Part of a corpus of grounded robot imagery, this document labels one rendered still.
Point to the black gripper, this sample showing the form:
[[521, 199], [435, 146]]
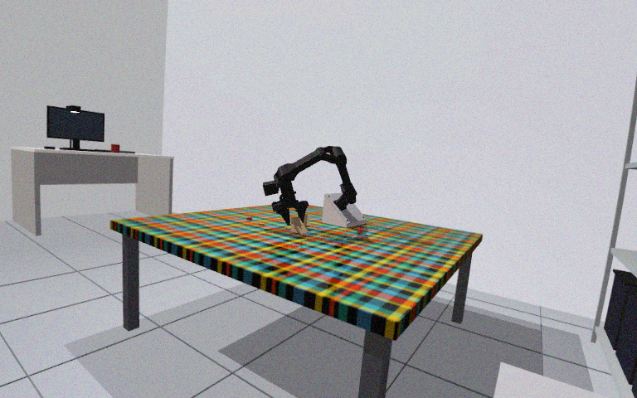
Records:
[[290, 202]]

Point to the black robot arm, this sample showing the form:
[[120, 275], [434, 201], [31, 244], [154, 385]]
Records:
[[288, 172]]

